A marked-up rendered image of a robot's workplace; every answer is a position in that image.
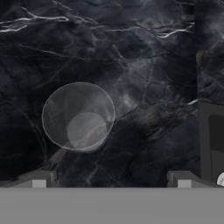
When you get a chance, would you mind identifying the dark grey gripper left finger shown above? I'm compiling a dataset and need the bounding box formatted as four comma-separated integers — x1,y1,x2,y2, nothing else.
4,170,58,188

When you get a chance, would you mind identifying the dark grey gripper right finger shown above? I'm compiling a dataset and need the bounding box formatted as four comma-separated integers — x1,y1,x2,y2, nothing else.
166,170,221,188

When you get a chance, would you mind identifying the clear glass cup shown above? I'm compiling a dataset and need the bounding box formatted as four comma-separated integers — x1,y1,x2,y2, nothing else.
41,81,116,154

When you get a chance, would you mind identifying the white round item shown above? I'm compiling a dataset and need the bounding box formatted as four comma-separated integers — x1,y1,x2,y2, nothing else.
216,171,224,187

